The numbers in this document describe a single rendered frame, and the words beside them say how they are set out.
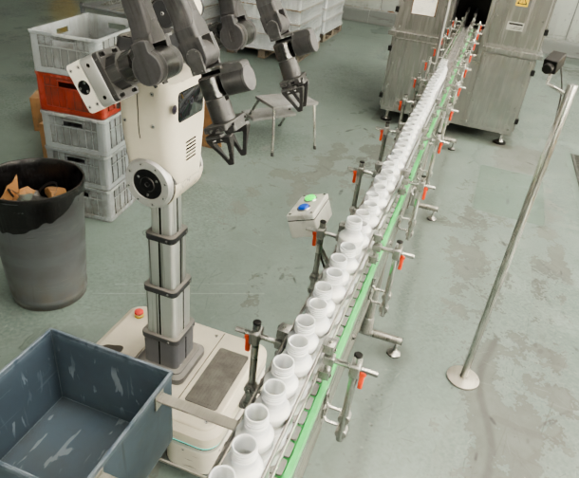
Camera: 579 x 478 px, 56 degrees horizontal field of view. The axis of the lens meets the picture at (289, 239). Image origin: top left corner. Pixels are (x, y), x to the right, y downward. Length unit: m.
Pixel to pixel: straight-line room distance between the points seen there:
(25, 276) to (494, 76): 4.36
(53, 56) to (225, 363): 1.97
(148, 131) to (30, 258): 1.29
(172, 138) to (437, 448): 1.61
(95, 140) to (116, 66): 2.01
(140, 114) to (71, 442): 0.84
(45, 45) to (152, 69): 2.07
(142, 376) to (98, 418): 0.21
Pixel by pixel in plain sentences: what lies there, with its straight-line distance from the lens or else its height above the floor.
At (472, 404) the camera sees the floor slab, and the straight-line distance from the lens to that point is 2.65.
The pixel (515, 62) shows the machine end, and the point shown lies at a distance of 5.56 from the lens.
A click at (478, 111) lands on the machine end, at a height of 0.29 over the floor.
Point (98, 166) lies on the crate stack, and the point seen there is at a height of 0.37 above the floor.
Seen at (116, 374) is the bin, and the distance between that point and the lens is 1.30.
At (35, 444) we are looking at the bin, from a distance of 1.41.
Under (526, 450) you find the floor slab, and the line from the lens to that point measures 2.59.
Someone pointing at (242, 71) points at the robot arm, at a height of 1.49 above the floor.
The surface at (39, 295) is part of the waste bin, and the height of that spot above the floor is 0.11.
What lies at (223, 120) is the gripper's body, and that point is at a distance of 1.29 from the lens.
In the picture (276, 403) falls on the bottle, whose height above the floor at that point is 1.15.
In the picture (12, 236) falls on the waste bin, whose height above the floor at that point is 0.45.
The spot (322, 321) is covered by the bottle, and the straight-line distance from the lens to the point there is 1.06.
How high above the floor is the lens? 1.81
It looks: 32 degrees down
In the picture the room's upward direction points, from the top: 7 degrees clockwise
